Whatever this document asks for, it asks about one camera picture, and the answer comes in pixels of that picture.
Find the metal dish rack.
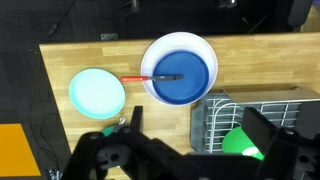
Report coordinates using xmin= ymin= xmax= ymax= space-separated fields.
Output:
xmin=190 ymin=87 xmax=320 ymax=155

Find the small metal bracket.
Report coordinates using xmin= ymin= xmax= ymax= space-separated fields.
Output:
xmin=100 ymin=32 xmax=119 ymax=42

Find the blue plate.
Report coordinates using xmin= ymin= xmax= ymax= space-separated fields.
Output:
xmin=152 ymin=50 xmax=210 ymax=103

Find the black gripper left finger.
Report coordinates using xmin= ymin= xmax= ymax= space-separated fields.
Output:
xmin=61 ymin=105 xmax=188 ymax=180

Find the large lavender plate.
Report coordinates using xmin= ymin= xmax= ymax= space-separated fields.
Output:
xmin=140 ymin=31 xmax=219 ymax=107

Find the red handled knife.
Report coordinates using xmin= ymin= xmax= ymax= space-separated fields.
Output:
xmin=120 ymin=74 xmax=186 ymax=83

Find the orange floor mat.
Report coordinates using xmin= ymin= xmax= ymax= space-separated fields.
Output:
xmin=0 ymin=123 xmax=42 ymax=177

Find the light cyan plate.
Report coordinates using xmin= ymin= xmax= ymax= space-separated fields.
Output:
xmin=68 ymin=68 xmax=127 ymax=120

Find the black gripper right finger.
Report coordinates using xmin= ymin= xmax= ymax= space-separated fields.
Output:
xmin=241 ymin=107 xmax=320 ymax=180

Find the black floor cable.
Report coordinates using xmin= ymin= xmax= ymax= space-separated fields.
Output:
xmin=29 ymin=99 xmax=64 ymax=174

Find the dark green plate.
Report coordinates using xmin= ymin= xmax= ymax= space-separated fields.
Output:
xmin=101 ymin=124 xmax=118 ymax=137

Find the green plastic bowl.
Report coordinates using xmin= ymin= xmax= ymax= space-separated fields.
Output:
xmin=221 ymin=125 xmax=266 ymax=162

